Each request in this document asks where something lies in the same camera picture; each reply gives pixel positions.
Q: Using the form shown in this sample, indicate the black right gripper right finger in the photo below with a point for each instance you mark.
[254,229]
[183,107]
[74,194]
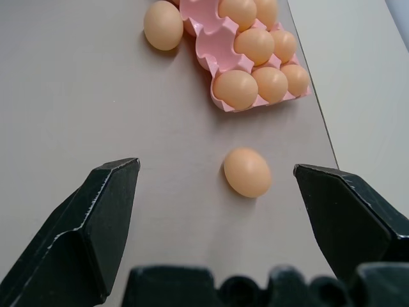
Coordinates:
[348,217]

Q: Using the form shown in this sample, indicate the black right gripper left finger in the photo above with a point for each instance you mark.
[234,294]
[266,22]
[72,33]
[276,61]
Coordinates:
[96,224]

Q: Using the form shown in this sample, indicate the pink plastic egg tray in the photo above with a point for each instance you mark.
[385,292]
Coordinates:
[223,57]

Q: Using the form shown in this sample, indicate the brown egg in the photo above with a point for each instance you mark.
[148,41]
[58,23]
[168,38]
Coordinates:
[285,44]
[163,25]
[271,84]
[297,80]
[254,45]
[267,11]
[238,12]
[247,172]
[234,88]

